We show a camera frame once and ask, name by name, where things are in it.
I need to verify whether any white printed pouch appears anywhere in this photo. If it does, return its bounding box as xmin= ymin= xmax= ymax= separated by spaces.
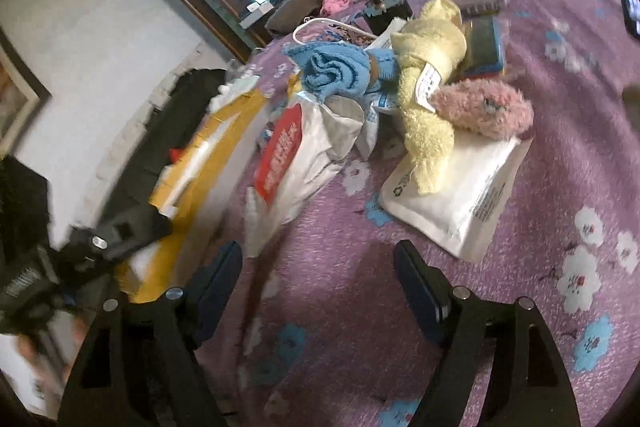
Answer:
xmin=378 ymin=130 xmax=532 ymax=263

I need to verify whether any pink fluffy plush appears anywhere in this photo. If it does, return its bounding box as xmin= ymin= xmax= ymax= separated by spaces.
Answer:
xmin=428 ymin=79 xmax=534 ymax=141

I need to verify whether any white red plastic bag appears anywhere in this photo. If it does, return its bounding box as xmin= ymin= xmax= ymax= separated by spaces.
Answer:
xmin=243 ymin=91 xmax=364 ymax=258

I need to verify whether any yellow plush towel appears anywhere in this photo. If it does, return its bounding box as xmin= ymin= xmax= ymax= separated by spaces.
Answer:
xmin=390 ymin=0 xmax=468 ymax=195

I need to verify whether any blue sponge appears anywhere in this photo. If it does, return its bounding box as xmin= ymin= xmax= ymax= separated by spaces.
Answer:
xmin=459 ymin=16 xmax=504 ymax=78

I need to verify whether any blue knitted cloth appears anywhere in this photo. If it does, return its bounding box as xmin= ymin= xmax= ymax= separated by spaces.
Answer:
xmin=283 ymin=41 xmax=400 ymax=102

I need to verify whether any yellow edged white box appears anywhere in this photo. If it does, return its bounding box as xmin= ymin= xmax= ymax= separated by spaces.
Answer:
xmin=116 ymin=89 xmax=269 ymax=303

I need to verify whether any purple floral tablecloth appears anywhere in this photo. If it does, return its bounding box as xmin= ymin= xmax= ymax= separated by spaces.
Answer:
xmin=198 ymin=0 xmax=639 ymax=426

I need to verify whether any black luggage bag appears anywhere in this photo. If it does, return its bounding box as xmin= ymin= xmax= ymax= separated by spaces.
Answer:
xmin=98 ymin=68 xmax=227 ymax=225

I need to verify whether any grey brown cushion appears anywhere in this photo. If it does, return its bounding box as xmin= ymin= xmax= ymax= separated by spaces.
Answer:
xmin=265 ymin=0 xmax=323 ymax=37

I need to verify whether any clear zip pouch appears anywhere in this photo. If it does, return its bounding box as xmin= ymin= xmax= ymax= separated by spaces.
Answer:
xmin=291 ymin=17 xmax=376 ymax=48

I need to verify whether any black electric motor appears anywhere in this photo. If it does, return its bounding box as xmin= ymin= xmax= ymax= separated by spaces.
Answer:
xmin=362 ymin=0 xmax=412 ymax=36

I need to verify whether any smartphone on stand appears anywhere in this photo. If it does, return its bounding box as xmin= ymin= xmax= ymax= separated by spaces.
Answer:
xmin=620 ymin=0 xmax=640 ymax=40

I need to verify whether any pink cloth scrunchie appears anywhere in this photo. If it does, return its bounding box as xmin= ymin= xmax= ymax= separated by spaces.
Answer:
xmin=320 ymin=0 xmax=352 ymax=17

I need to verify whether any framed wall painting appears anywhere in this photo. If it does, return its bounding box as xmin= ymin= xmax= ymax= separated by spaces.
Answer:
xmin=0 ymin=31 xmax=51 ymax=157

